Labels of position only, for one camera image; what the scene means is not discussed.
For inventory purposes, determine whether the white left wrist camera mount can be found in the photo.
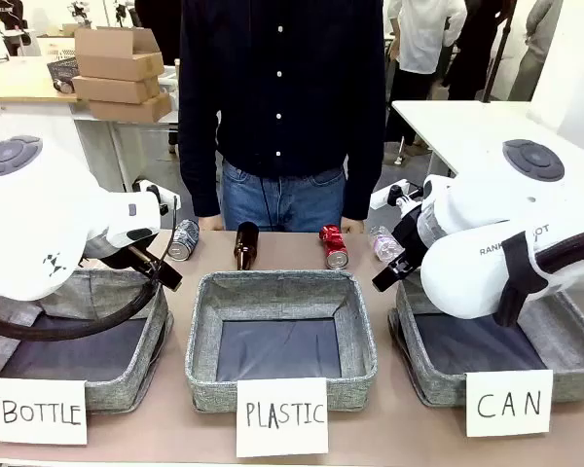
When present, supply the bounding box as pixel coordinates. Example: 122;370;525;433
132;178;182;218

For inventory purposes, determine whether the grey fabric basket labelled plastic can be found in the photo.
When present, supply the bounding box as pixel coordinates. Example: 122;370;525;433
184;269;379;413

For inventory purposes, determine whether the bystander in grey clothes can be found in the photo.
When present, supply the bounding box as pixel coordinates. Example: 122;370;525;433
508;0;564;102

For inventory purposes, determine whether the person's right forearm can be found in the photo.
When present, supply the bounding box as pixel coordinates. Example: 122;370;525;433
178;121;223;219

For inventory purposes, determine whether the grey fabric basket labelled can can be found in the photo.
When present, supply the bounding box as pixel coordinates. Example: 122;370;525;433
387;271;584;408

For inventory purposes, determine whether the bystander in black clothes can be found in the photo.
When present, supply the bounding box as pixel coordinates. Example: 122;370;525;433
442;0;512;102

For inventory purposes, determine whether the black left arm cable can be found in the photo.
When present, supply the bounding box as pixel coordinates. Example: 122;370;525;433
0;194;181;341

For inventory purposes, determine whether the black wire basket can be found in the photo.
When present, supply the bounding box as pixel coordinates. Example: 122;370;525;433
47;56;79;89

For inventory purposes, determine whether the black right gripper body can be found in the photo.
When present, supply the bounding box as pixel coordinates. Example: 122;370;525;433
391;208;429;274

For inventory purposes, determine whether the small pink-label plastic bottle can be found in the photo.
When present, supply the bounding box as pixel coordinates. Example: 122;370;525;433
368;224;405;264

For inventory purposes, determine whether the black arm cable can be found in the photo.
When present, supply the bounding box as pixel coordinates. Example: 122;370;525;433
534;227;584;274
0;194;181;341

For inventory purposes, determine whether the crushed red can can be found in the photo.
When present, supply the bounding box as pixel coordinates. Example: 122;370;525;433
319;224;350;270

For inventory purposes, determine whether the white paper sign PLASTIC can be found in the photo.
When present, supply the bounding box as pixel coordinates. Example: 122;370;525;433
236;377;330;458

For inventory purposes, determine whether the white paper sign CAN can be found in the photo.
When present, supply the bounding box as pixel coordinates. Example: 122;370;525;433
464;369;554;438

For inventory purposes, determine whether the seated person in black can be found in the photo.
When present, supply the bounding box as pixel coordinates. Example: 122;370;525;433
0;0;30;57

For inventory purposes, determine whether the white paper sign BOTTLE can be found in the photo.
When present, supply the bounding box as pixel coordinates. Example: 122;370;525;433
0;377;89;446

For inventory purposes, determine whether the person's left forearm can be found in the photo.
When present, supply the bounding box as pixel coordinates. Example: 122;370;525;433
343;121;387;221

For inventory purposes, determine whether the person in dark shirt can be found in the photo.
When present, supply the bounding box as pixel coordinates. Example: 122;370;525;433
177;0;388;234

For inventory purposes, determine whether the closed flat cardboard box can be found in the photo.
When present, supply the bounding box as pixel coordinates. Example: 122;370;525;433
88;91;172;124
71;75;162;105

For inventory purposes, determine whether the black tripod pole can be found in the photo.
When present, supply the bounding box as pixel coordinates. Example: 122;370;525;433
481;0;517;103

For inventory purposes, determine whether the open cardboard box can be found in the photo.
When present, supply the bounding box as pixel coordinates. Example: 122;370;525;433
74;26;165;83

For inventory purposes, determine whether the black strap on arm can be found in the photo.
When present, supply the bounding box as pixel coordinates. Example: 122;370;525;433
494;231;542;328

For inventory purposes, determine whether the crushed black silver can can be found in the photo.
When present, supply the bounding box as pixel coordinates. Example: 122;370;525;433
167;218;201;263

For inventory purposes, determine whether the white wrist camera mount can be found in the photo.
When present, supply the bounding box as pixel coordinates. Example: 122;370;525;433
132;178;182;218
369;180;425;211

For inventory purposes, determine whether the bystander in white shirt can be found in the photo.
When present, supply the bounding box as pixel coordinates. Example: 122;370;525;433
386;0;468;147

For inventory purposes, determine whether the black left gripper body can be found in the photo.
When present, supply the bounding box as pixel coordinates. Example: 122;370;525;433
85;244;175;287

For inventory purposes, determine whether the brown glass bottle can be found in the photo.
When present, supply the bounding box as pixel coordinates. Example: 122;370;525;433
232;221;261;271

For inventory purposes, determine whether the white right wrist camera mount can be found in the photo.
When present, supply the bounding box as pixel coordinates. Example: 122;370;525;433
369;180;425;211

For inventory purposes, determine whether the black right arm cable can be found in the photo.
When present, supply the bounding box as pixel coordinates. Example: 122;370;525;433
534;227;584;274

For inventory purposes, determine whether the grey fabric basket labelled bottle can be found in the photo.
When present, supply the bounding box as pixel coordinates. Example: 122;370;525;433
0;269;175;413

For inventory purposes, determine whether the white desk with legs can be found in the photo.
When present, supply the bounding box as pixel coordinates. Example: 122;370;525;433
72;109;181;194

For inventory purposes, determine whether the wooden top table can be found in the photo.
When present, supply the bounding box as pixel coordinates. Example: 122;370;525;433
0;57;91;106

